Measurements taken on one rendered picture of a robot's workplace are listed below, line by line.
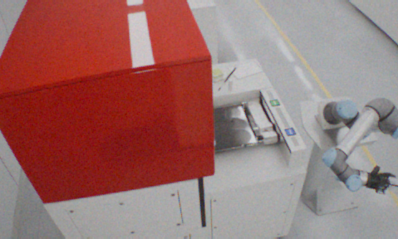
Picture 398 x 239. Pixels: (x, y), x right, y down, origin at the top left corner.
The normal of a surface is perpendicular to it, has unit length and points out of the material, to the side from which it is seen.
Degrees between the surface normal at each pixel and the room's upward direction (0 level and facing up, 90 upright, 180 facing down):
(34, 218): 0
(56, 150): 90
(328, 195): 0
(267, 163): 0
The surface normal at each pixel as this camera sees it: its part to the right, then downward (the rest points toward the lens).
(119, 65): -0.07, -0.72
